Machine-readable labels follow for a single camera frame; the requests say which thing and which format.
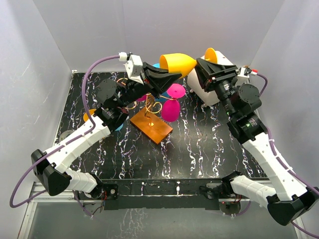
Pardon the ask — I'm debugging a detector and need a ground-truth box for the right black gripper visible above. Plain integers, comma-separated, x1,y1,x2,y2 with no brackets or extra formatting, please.
194,59,239,118

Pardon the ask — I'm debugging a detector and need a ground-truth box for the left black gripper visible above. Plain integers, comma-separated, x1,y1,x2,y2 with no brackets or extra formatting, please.
117,63,182,109

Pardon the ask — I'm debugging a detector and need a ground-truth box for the pink wine glass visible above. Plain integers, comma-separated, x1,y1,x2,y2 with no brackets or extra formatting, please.
161,83,186,122
137,95,147,102

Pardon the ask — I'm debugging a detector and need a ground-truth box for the yellow wine glass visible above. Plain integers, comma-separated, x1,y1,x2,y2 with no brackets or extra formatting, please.
159,48,217,78
83,109,95,122

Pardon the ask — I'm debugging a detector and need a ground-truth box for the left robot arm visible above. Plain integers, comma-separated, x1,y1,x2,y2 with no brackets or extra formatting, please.
31,62,182,199

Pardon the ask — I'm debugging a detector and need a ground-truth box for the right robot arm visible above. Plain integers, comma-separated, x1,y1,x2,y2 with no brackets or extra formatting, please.
195,58,319,226

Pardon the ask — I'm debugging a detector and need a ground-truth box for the white cylindrical container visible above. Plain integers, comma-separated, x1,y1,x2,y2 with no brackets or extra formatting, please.
187,48,251,106

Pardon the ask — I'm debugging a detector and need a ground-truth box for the clear tape roll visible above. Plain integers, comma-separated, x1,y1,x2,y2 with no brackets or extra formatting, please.
59,130,74,142

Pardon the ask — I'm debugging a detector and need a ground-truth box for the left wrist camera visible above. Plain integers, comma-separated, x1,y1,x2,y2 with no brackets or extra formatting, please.
119,52,144,85

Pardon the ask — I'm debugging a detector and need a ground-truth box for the gold wire glass rack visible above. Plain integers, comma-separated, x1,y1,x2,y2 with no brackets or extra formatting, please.
126,94,173,145

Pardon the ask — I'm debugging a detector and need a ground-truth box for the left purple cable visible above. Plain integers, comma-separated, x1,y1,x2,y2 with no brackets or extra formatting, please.
9,55,122,209

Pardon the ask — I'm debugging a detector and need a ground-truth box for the purple cable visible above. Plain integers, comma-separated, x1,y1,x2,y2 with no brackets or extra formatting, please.
256,72,319,237
9,55,122,209

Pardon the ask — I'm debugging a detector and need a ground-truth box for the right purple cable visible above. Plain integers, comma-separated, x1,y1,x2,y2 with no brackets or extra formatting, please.
256,72,319,237

